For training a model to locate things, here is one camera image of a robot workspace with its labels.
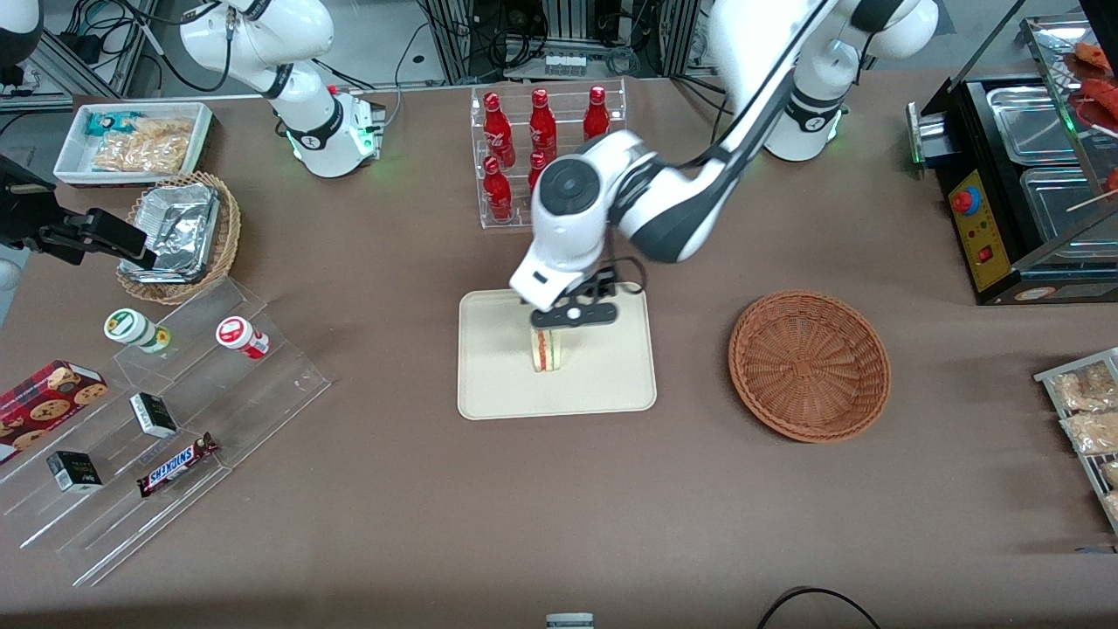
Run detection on black food warmer machine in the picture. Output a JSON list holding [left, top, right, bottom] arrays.
[[907, 13, 1118, 306]]

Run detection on red cookie box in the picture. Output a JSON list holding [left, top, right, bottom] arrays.
[[0, 360, 109, 465]]

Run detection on clear bag of chips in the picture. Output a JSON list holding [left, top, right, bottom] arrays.
[[92, 118, 194, 174]]

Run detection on clear acrylic stepped display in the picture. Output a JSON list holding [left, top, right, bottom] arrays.
[[0, 278, 333, 587]]

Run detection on tray of packaged snacks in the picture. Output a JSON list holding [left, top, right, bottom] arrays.
[[1033, 348, 1118, 535]]

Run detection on beige plastic tray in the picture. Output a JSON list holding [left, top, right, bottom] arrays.
[[457, 287, 658, 421]]

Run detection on clear bag of crackers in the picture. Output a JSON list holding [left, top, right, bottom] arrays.
[[1060, 411, 1118, 456], [1048, 363, 1118, 412]]

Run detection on aluminium foil containers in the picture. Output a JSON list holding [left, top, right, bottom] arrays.
[[120, 182, 220, 283]]

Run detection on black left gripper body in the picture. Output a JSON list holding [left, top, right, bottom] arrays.
[[522, 271, 621, 331]]

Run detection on Snickers chocolate bar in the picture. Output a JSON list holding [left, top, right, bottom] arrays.
[[137, 433, 219, 498]]

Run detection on round brown wicker basket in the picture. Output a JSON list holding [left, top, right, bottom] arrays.
[[728, 290, 892, 443]]

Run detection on teal snack packet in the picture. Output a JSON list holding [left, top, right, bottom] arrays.
[[85, 111, 142, 137]]

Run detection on white rectangular snack bin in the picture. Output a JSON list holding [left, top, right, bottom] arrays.
[[54, 102, 215, 188]]

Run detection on green lidded white cup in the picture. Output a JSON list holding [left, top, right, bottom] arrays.
[[104, 308, 171, 354]]

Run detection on black cable loop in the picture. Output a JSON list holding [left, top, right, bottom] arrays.
[[756, 587, 883, 629]]

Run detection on triangular sandwich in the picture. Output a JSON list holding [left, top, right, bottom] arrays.
[[531, 330, 565, 374]]

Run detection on red lidded white bottle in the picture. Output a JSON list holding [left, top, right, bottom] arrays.
[[216, 316, 271, 360]]

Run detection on oval tan wicker basket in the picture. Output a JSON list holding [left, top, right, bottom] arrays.
[[116, 171, 242, 306]]

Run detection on small black carton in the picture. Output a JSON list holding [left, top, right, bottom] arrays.
[[129, 392, 178, 439], [46, 451, 103, 494]]

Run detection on clear acrylic bottle rack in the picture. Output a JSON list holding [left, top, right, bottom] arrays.
[[470, 79, 628, 230]]

